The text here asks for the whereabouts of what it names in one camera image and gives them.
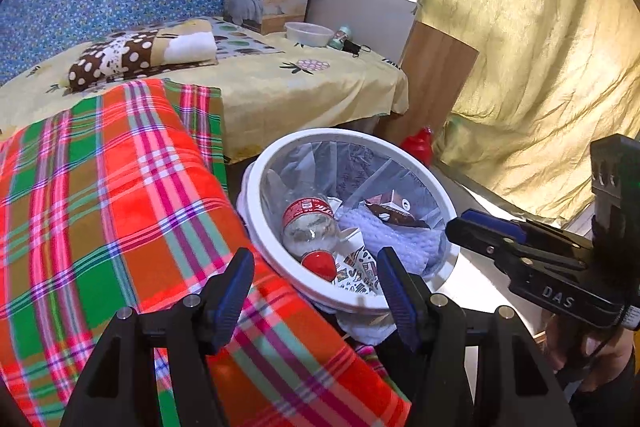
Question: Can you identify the brown polka dot pillow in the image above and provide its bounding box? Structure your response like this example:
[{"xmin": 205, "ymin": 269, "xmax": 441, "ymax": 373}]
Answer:
[{"xmin": 67, "ymin": 18, "xmax": 219, "ymax": 92}]

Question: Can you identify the red and brown drink carton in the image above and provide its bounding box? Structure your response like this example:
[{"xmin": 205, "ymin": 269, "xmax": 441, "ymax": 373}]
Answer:
[{"xmin": 364, "ymin": 189, "xmax": 432, "ymax": 229}]

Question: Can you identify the yellow curtain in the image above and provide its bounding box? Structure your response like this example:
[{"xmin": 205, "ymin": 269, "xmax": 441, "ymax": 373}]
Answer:
[{"xmin": 415, "ymin": 0, "xmax": 640, "ymax": 228}]

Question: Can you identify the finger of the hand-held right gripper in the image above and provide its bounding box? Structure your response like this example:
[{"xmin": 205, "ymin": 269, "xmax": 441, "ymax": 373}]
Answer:
[
  {"xmin": 460, "ymin": 208, "xmax": 596, "ymax": 258},
  {"xmin": 445, "ymin": 217, "xmax": 588, "ymax": 280}
]

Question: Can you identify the brown patterned paper cup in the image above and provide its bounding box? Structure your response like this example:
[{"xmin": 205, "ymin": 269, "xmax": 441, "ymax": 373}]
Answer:
[{"xmin": 334, "ymin": 247, "xmax": 387, "ymax": 297}]

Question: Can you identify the red plastic bag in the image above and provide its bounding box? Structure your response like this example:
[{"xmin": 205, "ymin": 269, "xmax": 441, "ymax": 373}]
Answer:
[{"xmin": 400, "ymin": 126, "xmax": 434, "ymax": 168}]

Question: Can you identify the wooden panel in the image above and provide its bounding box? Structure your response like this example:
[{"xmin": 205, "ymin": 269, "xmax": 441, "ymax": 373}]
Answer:
[{"xmin": 377, "ymin": 22, "xmax": 480, "ymax": 152}]

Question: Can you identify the white rimmed trash bin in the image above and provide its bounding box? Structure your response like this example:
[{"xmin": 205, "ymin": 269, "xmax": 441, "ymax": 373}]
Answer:
[{"xmin": 236, "ymin": 128, "xmax": 460, "ymax": 314}]

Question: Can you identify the white plastic bowl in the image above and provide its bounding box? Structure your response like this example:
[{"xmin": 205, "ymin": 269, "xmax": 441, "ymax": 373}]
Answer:
[{"xmin": 284, "ymin": 22, "xmax": 335, "ymax": 48}]

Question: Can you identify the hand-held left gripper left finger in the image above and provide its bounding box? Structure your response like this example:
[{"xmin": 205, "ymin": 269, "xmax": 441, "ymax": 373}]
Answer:
[{"xmin": 60, "ymin": 247, "xmax": 257, "ymax": 427}]

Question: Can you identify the yellow pineapple print bed sheet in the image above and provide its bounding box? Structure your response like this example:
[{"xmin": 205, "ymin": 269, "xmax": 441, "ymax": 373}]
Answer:
[{"xmin": 0, "ymin": 19, "xmax": 410, "ymax": 165}]

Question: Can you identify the translucent bin liner bag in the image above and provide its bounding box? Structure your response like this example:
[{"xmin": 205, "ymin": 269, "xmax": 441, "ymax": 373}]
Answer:
[{"xmin": 260, "ymin": 139, "xmax": 446, "ymax": 343}]

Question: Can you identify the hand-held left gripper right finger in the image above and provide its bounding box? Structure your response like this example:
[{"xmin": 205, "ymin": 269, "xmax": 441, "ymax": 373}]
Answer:
[{"xmin": 376, "ymin": 247, "xmax": 578, "ymax": 427}]

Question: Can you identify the white cabinet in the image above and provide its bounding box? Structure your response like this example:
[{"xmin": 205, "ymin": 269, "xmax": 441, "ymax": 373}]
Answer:
[{"xmin": 305, "ymin": 0, "xmax": 418, "ymax": 65}]

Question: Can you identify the clear plastic bottle red label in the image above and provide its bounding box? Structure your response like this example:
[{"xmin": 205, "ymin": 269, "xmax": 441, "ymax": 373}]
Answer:
[{"xmin": 281, "ymin": 193, "xmax": 353, "ymax": 282}]

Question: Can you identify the person's right hand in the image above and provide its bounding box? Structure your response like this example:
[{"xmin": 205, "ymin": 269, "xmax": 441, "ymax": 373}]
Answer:
[{"xmin": 542, "ymin": 314, "xmax": 636, "ymax": 393}]

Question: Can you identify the small teal bottle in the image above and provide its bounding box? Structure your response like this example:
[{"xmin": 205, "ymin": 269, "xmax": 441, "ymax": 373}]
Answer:
[{"xmin": 327, "ymin": 26, "xmax": 353, "ymax": 50}]

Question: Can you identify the grey leaf print cloth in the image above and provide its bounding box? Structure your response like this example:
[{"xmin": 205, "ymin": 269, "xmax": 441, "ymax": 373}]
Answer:
[{"xmin": 207, "ymin": 17, "xmax": 286, "ymax": 60}]

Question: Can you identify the red green plaid blanket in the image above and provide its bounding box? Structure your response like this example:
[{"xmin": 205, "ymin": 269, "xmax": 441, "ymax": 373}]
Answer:
[{"xmin": 0, "ymin": 78, "xmax": 411, "ymax": 427}]

